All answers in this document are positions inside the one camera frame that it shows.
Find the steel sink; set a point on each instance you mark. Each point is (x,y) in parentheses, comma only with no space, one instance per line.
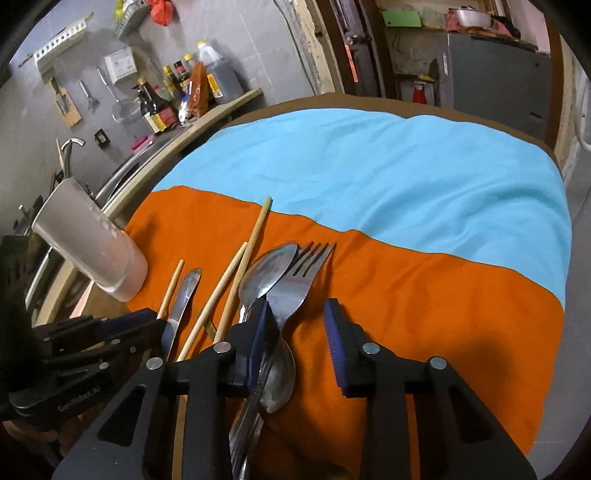
(134,164)

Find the wooden cutting board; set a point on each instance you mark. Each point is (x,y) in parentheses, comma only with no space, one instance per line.
(67,108)

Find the steel spoon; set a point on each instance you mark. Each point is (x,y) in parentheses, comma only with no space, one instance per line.
(268,272)

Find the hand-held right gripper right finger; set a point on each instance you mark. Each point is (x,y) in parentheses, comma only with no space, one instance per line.
(334,350)

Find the steel table knife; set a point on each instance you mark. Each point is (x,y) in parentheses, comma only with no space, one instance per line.
(182,300)

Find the large dark liquid jug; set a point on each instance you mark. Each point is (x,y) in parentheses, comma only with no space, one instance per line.
(221,76)

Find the blue and white packet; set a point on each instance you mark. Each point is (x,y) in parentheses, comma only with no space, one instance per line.
(184,108)

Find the metal strainer ladle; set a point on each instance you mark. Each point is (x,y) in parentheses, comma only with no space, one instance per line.
(124,110)

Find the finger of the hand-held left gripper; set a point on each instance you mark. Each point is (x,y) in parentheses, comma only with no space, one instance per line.
(138,317)
(147,334)

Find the white wall box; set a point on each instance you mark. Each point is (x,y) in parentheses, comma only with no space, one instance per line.
(121,64)

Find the black wall socket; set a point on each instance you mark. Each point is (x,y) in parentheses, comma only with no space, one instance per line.
(102,138)

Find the green box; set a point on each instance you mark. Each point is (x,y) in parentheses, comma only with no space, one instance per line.
(401,18)

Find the white perforated metal rail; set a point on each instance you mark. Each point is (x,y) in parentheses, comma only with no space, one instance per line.
(57,44)

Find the blue and orange cloth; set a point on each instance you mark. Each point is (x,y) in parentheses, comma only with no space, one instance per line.
(392,184)

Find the yellow cap sauce bottle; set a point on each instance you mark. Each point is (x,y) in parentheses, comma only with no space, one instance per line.
(188,62)
(171,87)

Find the hanging metal tool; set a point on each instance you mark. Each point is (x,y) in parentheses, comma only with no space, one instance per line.
(88,94)

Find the metal pot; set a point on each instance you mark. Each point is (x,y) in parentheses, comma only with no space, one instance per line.
(472,17)

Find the white plastic utensil holder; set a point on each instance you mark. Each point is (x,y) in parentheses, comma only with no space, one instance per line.
(87,240)

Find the dark soy sauce bottle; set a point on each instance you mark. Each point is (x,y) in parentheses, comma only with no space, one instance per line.
(162,115)
(144,99)

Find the pink item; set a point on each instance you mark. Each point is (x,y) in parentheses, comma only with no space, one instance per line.
(142,142)

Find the grey refrigerator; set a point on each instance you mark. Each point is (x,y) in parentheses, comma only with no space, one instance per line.
(498,83)

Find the dark cap sauce bottle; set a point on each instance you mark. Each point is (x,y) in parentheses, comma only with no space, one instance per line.
(181,74)

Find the red plastic bag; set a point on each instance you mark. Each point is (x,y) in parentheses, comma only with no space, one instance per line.
(162,11)

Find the brown seasoning packet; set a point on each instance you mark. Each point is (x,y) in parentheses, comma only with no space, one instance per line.
(199,90)

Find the wooden door frame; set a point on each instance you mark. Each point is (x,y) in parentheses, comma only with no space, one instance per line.
(316,46)

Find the red bottle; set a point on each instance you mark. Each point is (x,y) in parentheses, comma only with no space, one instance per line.
(419,92)

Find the metal faucet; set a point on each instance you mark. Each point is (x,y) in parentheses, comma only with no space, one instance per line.
(68,154)

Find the steel fork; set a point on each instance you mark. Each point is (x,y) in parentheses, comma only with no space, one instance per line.
(293,286)

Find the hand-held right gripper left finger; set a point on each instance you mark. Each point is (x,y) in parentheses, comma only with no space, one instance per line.
(261,350)

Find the metal spoon bowl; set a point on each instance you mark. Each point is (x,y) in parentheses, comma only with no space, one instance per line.
(278,376)

